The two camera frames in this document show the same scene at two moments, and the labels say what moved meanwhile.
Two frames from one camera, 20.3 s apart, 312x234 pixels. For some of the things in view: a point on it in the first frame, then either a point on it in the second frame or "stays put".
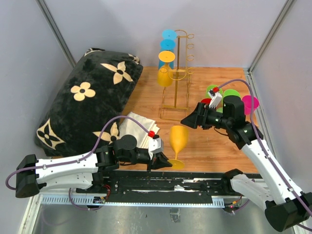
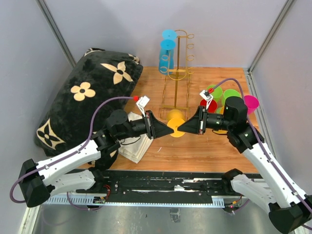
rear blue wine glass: (169, 34) stays put
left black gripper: (159, 161) to (155, 128)
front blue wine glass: (166, 45) stays put
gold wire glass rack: (175, 105) stays put
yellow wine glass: (165, 73) to (175, 118)
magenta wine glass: (246, 100) stays put
